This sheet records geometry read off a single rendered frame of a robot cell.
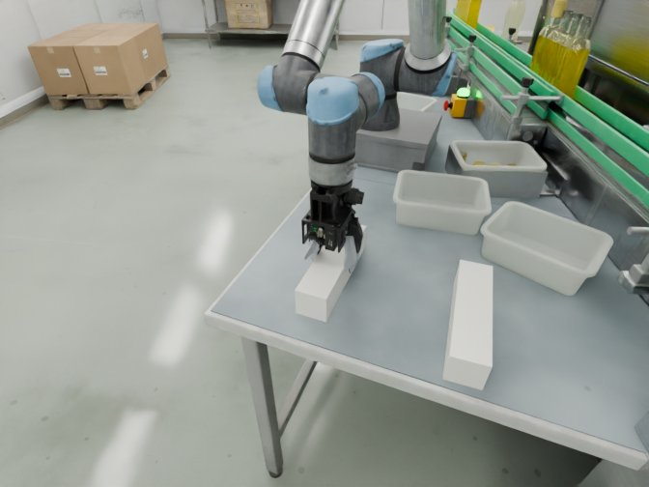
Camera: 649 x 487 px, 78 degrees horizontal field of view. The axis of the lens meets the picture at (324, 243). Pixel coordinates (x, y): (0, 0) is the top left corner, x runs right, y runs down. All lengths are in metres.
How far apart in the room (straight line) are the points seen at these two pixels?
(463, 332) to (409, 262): 0.25
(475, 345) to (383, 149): 0.71
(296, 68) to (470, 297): 0.50
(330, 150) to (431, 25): 0.53
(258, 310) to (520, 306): 0.50
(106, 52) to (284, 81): 3.67
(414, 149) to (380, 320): 0.59
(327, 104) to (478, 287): 0.42
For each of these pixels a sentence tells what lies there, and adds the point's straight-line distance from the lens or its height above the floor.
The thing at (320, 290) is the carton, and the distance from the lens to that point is 0.72.
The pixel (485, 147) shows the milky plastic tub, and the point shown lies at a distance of 1.29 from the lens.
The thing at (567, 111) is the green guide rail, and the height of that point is 0.94.
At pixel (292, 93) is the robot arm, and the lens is 0.73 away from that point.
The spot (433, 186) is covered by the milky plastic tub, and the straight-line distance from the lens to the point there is 1.10.
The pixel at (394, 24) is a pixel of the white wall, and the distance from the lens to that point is 7.26.
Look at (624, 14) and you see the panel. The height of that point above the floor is 1.14.
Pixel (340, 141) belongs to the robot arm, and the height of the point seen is 1.07.
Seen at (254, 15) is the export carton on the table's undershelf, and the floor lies 0.42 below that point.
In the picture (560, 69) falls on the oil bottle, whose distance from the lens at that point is 1.42.
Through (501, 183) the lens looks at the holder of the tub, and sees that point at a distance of 1.17.
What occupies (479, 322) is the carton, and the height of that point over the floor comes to 0.81.
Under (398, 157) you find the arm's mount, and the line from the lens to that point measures 1.21.
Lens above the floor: 1.31
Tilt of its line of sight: 38 degrees down
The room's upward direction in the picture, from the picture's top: straight up
